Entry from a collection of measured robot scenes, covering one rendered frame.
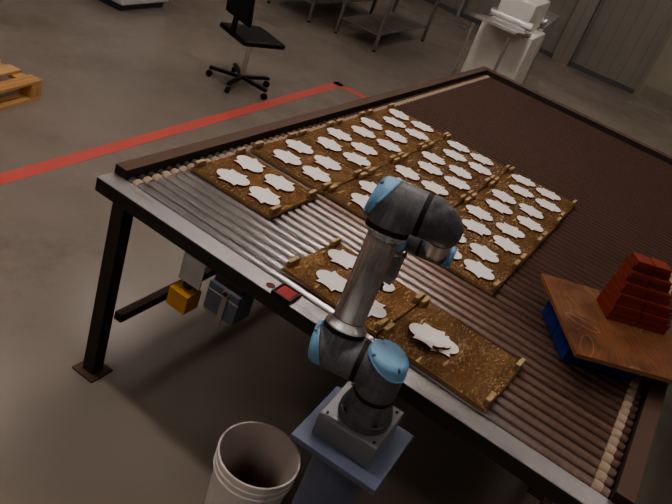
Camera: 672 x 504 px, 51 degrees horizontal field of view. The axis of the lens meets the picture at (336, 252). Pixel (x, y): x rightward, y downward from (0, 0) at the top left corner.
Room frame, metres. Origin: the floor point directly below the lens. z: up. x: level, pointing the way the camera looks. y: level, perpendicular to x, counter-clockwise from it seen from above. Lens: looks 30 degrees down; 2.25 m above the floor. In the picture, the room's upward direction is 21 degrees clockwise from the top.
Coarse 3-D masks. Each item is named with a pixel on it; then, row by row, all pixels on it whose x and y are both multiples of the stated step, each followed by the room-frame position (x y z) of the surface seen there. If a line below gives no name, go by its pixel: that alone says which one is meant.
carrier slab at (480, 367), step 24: (432, 312) 2.14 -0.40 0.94; (384, 336) 1.90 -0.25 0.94; (408, 336) 1.95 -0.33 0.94; (456, 336) 2.05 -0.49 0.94; (480, 336) 2.11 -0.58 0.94; (432, 360) 1.87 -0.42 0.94; (456, 360) 1.92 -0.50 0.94; (480, 360) 1.97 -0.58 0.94; (504, 360) 2.02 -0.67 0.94; (456, 384) 1.79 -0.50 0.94; (480, 384) 1.84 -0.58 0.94; (504, 384) 1.89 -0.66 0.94; (480, 408) 1.73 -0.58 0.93
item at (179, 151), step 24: (480, 72) 5.89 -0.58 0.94; (384, 96) 4.31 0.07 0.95; (408, 96) 4.62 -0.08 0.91; (288, 120) 3.35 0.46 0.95; (312, 120) 3.50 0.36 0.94; (192, 144) 2.69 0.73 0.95; (216, 144) 2.78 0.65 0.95; (240, 144) 2.93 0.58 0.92; (120, 168) 2.29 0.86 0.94; (144, 168) 2.37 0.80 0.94
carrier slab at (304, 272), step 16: (320, 256) 2.23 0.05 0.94; (288, 272) 2.06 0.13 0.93; (304, 272) 2.09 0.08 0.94; (336, 272) 2.16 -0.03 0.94; (320, 288) 2.03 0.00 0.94; (400, 288) 2.22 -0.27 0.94; (336, 304) 1.97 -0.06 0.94; (384, 304) 2.08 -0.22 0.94; (400, 304) 2.12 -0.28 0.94; (416, 304) 2.16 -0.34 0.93; (368, 320) 1.95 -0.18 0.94
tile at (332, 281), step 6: (318, 270) 2.12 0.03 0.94; (324, 270) 2.13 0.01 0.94; (318, 276) 2.08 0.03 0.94; (324, 276) 2.10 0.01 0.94; (330, 276) 2.11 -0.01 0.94; (336, 276) 2.12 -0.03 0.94; (318, 282) 2.05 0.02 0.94; (324, 282) 2.06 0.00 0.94; (330, 282) 2.07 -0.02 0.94; (336, 282) 2.09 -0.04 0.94; (342, 282) 2.10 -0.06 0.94; (330, 288) 2.04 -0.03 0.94; (336, 288) 2.05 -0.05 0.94; (342, 288) 2.07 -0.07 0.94
